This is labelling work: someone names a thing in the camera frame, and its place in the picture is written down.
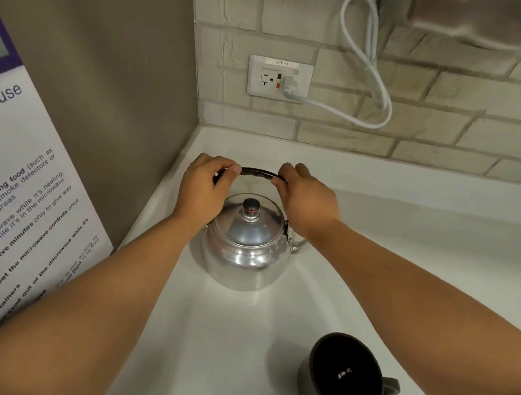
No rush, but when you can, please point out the person's left hand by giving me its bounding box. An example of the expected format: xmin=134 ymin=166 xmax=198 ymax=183
xmin=170 ymin=149 xmax=244 ymax=240

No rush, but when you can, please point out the person's right hand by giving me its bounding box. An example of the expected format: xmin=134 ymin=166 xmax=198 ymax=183
xmin=261 ymin=158 xmax=351 ymax=249

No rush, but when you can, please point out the silver metal kettle black handle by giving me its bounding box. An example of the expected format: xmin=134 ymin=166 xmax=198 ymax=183
xmin=192 ymin=161 xmax=320 ymax=303

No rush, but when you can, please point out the person's right forearm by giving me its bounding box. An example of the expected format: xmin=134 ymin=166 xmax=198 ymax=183
xmin=278 ymin=215 xmax=521 ymax=395

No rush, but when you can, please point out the person's left forearm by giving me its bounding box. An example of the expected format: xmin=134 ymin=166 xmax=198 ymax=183
xmin=0 ymin=181 xmax=211 ymax=395

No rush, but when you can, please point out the silver kettle lid with knob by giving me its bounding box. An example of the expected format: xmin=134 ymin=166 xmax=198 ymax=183
xmin=212 ymin=189 xmax=289 ymax=253

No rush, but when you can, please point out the dark grey ceramic mug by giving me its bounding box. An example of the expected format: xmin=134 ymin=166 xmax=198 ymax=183
xmin=293 ymin=327 xmax=409 ymax=395

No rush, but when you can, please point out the white wall power outlet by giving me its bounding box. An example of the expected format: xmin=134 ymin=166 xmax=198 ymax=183
xmin=243 ymin=54 xmax=316 ymax=107

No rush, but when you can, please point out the white power cable with plug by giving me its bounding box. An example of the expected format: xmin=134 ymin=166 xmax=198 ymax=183
xmin=277 ymin=0 xmax=413 ymax=132

